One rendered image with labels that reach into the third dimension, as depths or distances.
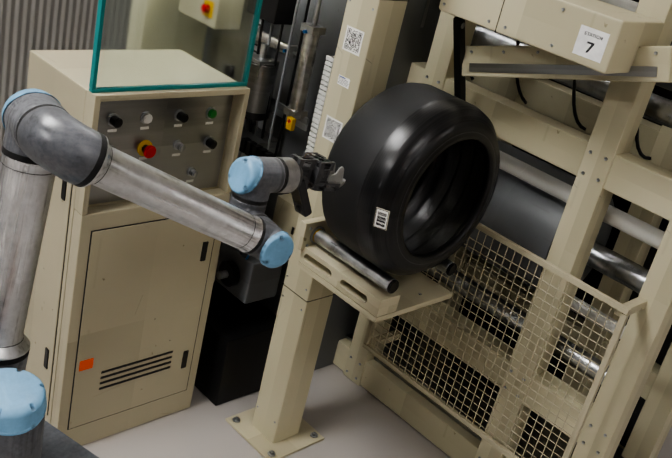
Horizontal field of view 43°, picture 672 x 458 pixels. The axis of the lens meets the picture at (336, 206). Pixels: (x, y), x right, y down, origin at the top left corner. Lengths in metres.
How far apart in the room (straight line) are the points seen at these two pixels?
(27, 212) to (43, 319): 1.11
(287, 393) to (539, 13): 1.56
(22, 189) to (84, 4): 3.40
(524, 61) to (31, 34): 3.01
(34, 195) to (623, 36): 1.54
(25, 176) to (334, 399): 2.04
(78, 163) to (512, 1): 1.41
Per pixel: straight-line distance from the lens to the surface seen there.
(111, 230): 2.69
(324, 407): 3.52
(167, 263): 2.89
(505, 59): 2.78
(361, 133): 2.43
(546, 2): 2.55
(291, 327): 3.02
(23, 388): 1.94
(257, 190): 2.07
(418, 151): 2.36
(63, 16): 5.11
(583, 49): 2.48
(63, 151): 1.71
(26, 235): 1.90
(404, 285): 2.79
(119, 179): 1.76
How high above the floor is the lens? 2.07
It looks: 23 degrees down
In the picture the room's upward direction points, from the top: 14 degrees clockwise
